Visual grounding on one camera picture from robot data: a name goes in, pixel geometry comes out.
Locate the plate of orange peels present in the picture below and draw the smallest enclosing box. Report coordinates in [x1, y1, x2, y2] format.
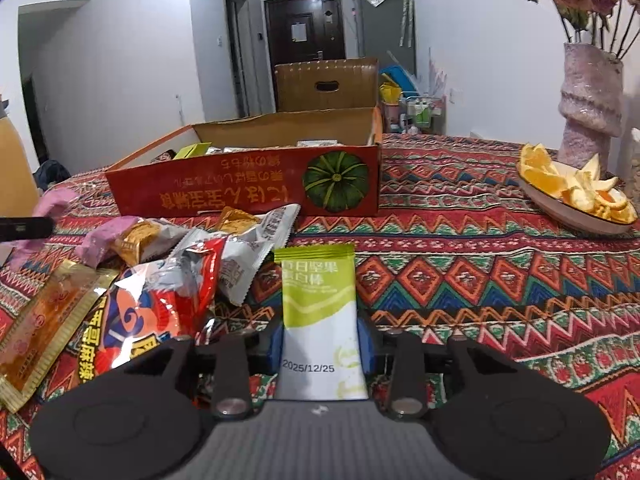
[519, 142, 638, 223]

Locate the blue plastic board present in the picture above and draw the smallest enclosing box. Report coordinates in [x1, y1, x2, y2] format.
[380, 65, 416, 93]

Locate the brown cardboard box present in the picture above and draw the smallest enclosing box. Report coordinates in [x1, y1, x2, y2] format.
[274, 57, 379, 113]

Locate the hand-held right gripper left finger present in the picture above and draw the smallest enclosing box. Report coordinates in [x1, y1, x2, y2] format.
[120, 320, 285, 420]

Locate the small orange biscuit packet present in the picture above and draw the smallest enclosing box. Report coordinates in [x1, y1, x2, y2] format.
[217, 206, 261, 235]
[112, 220, 163, 267]

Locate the silver snack packet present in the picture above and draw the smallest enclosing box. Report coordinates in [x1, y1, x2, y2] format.
[207, 146, 281, 156]

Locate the white folded umbrella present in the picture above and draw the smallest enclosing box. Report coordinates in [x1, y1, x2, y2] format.
[400, 0, 415, 47]

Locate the red cardboard box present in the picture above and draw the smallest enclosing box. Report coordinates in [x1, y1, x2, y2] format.
[104, 106, 384, 218]

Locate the grey interior door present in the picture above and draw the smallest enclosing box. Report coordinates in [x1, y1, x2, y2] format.
[224, 0, 251, 118]

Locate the pink ceramic vase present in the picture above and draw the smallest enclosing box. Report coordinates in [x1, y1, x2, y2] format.
[557, 42, 625, 168]

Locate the grey refrigerator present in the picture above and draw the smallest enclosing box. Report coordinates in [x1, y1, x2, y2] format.
[354, 0, 417, 76]

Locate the red blue snack bag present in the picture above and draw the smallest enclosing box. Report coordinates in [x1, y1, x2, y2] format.
[75, 230, 226, 376]

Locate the dark entrance door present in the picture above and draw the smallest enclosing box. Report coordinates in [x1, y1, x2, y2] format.
[264, 0, 347, 111]

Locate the yellow thermos jug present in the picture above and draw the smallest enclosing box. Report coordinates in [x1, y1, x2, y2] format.
[0, 102, 41, 221]

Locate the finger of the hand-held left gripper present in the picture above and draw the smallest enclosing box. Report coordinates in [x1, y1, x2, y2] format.
[0, 216, 55, 241]

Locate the dark backpack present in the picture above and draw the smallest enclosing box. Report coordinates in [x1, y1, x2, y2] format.
[37, 160, 71, 191]

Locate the gold clear snack packet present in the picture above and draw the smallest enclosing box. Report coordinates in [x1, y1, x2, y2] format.
[0, 260, 121, 413]

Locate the long green snack packet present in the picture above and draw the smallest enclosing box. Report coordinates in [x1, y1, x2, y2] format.
[172, 142, 213, 160]

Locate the wire rack with bottles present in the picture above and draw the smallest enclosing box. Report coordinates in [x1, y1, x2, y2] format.
[397, 92, 445, 133]

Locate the green white snack packet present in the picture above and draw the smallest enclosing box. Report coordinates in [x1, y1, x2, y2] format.
[274, 242, 370, 402]

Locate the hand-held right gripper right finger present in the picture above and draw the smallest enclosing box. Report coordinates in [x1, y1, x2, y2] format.
[356, 316, 523, 421]

